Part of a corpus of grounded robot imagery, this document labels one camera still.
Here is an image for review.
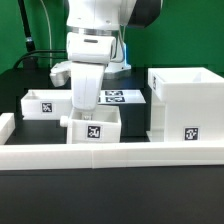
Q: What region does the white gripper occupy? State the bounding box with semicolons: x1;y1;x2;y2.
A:
67;32;116;113

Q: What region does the white front drawer tray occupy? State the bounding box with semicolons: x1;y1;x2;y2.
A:
60;105;121;144

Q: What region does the white drawer tray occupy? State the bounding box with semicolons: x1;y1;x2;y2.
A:
21;90;72;120
60;105;121;144

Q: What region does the white drawer cabinet box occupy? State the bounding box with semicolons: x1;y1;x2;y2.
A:
148;67;224;142

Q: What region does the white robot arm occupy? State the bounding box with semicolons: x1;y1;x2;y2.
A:
50;0;163;115

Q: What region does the white rear drawer tray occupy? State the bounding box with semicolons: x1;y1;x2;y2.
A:
21;90;72;120

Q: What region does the white marker sheet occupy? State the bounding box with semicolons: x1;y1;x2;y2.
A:
98;90;145;105

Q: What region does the white U-shaped fence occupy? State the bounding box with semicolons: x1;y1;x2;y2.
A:
0;113;224;170

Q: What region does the black thick cable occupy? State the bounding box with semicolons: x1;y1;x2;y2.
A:
17;0;37;54

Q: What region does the black cable with connector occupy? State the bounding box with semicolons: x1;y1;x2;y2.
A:
13;49;68;70

